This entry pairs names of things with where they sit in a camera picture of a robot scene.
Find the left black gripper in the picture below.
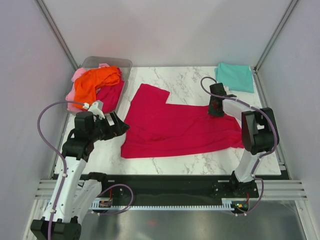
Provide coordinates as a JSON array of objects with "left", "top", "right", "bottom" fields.
[{"left": 88, "top": 111, "right": 129, "bottom": 143}]

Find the crimson red t shirt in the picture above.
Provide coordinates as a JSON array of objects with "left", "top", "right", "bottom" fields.
[{"left": 120, "top": 84, "right": 244, "bottom": 159}]

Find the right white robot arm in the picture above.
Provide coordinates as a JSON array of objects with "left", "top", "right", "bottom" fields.
[{"left": 208, "top": 95, "right": 279, "bottom": 198}]

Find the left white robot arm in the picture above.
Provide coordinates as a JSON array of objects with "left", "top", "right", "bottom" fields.
[{"left": 30, "top": 111, "right": 130, "bottom": 240}]

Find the magenta t shirt in bin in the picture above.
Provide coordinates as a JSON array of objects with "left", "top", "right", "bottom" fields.
[{"left": 96, "top": 68, "right": 125, "bottom": 113}]

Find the folded teal t shirt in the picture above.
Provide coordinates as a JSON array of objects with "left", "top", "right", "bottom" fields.
[{"left": 214, "top": 62, "right": 254, "bottom": 93}]

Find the orange t shirt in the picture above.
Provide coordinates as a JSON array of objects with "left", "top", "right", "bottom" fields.
[{"left": 73, "top": 66, "right": 121, "bottom": 109}]

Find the light pink t shirt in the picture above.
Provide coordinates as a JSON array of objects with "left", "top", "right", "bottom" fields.
[{"left": 65, "top": 63, "right": 112, "bottom": 113}]

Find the grey plastic bin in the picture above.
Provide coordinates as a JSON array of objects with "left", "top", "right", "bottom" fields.
[{"left": 68, "top": 56, "right": 132, "bottom": 111}]

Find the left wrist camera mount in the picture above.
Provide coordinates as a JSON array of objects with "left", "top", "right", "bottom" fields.
[{"left": 82, "top": 100, "right": 106, "bottom": 120}]

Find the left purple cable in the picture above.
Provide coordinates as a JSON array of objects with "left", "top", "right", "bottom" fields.
[{"left": 36, "top": 101, "right": 135, "bottom": 240}]

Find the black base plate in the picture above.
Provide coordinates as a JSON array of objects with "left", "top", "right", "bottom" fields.
[{"left": 80, "top": 172, "right": 259, "bottom": 207}]

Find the white slotted cable duct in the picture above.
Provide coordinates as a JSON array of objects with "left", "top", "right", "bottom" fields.
[{"left": 89, "top": 198, "right": 250, "bottom": 213}]

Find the right aluminium frame post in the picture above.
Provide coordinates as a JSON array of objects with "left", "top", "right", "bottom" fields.
[{"left": 253, "top": 0, "right": 300, "bottom": 74}]

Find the aluminium frame post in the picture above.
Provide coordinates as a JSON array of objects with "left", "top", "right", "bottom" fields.
[
  {"left": 34, "top": 0, "right": 79, "bottom": 70},
  {"left": 253, "top": 0, "right": 300, "bottom": 74}
]

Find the left aluminium frame post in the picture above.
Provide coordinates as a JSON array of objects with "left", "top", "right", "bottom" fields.
[{"left": 34, "top": 0, "right": 79, "bottom": 70}]

